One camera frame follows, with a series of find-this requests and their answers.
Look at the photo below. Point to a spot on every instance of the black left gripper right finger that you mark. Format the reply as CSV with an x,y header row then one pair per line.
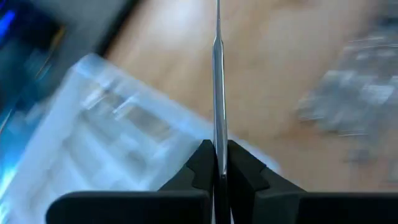
x,y
248,186

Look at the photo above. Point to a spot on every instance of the white plastic cutlery tray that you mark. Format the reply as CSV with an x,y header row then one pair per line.
x,y
93,140

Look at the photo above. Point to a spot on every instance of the silver table knife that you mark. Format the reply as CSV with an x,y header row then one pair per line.
x,y
220,93
373,49
342,109
357,129

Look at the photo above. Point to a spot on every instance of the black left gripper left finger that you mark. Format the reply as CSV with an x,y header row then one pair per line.
x,y
199,174

